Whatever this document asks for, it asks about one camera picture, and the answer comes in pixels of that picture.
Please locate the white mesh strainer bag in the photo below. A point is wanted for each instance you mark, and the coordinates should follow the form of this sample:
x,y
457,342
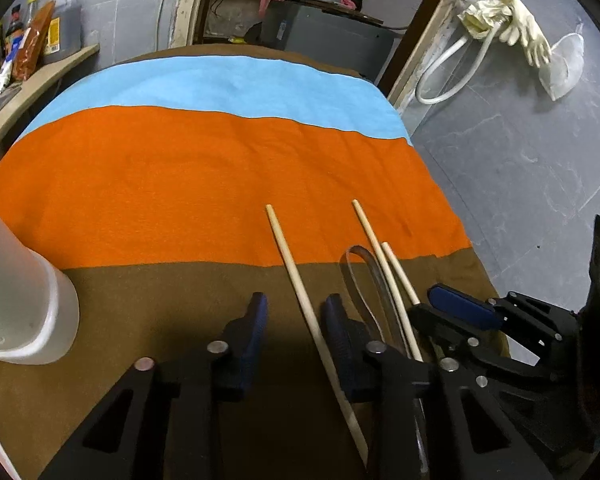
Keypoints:
x,y
566,65

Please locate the thin metal whisk loop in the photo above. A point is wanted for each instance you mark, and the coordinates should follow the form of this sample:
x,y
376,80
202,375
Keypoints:
x,y
370,294

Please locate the beige kitchen counter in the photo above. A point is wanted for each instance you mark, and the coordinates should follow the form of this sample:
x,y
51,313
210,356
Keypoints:
x,y
30,90

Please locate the brown spice bag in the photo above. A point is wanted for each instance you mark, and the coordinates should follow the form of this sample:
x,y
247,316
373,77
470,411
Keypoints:
x,y
33,43

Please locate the striped blue orange brown cloth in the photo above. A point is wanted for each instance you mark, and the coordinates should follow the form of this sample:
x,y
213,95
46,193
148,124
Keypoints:
x,y
149,184

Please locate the blue white packet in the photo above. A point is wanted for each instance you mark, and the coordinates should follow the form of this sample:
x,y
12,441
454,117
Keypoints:
x,y
8,64

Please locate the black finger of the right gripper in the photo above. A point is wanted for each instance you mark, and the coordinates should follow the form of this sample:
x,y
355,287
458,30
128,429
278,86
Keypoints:
x,y
459,305

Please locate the large dark vinegar jug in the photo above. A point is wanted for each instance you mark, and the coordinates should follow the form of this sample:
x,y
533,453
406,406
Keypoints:
x,y
64,36

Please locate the dark grey cabinet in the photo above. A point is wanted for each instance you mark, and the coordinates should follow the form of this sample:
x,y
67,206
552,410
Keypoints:
x,y
328,37

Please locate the white plastic utensil holder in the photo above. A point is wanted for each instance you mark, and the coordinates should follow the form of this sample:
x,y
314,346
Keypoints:
x,y
39,307

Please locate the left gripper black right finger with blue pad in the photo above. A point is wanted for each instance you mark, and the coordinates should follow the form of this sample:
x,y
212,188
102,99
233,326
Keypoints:
x,y
435,421

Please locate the cream rubber gloves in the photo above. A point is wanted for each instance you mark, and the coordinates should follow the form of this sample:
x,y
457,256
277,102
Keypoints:
x,y
512,23

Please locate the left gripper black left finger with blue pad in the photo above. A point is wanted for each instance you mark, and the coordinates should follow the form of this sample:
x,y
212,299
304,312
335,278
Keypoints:
x,y
166,420

